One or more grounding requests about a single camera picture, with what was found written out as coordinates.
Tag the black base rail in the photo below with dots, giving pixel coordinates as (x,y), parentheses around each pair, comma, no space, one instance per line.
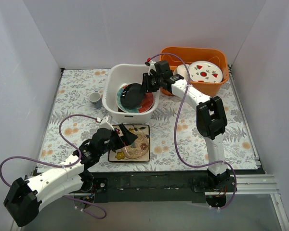
(155,186)

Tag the white watermelon pattern plate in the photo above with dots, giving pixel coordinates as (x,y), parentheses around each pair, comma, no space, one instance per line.
(204,71)

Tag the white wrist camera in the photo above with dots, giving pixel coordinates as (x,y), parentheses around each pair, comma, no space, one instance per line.
(151,67)
(106,123)

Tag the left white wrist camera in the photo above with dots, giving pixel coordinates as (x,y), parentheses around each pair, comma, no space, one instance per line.
(106,123)

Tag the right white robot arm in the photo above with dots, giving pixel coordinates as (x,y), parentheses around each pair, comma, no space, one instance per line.
(210,117)

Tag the white plastic bin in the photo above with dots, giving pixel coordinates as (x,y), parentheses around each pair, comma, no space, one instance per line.
(119,76)

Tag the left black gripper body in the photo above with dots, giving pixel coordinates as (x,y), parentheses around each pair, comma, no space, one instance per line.
(118,138)

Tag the red rimmed round plate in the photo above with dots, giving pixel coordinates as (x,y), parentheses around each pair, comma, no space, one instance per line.
(145,105)

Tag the clear pink glass plate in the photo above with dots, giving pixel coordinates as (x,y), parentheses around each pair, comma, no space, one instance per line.
(139,148)

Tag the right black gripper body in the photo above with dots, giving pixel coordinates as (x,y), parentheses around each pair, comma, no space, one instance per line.
(147,83)

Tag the square cream floral plate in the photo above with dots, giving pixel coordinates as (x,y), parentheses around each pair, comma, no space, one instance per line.
(117,156)

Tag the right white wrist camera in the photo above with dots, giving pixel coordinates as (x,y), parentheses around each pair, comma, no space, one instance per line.
(151,67)

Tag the round white dish in bin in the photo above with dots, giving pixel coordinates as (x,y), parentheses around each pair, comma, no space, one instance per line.
(175,72)

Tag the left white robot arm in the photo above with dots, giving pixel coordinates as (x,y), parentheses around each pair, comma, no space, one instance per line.
(26,198)

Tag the black bowl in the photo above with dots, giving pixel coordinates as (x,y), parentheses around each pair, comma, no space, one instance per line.
(132,95)

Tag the floral table mat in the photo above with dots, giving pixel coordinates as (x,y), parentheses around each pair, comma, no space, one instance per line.
(175,141)

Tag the small white cup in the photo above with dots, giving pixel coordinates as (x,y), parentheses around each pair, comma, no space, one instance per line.
(95,99)

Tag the orange plastic bin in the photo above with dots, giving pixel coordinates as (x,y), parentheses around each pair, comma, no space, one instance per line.
(190,55)

